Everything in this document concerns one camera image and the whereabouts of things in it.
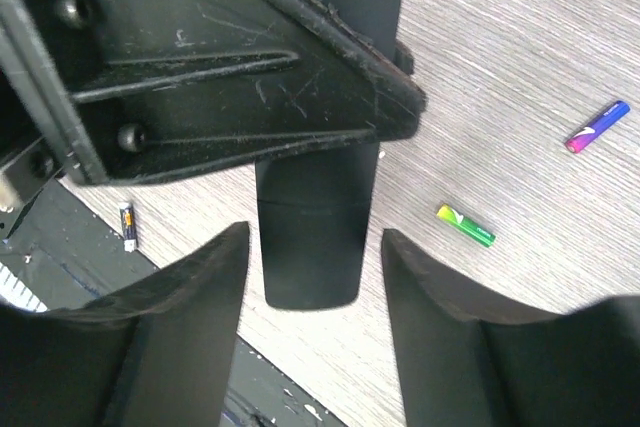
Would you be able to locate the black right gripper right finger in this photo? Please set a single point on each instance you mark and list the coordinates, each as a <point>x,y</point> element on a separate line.
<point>469,356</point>

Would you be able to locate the white slotted cable duct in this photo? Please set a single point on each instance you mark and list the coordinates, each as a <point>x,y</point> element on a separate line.
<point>18,294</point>

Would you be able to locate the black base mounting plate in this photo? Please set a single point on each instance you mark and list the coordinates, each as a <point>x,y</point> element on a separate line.
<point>68,257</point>

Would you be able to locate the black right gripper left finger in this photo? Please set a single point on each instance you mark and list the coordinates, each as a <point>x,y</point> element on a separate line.
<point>155,353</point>

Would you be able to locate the blue purple battery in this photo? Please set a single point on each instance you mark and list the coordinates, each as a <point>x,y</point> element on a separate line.
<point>590,131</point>

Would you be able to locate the black white battery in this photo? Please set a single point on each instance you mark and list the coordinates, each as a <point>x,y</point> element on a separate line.
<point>128,226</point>

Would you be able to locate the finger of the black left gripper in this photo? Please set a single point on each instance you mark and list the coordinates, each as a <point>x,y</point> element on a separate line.
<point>134,92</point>

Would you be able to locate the green yellow battery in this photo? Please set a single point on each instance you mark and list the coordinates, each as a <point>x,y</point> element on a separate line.
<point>466,225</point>

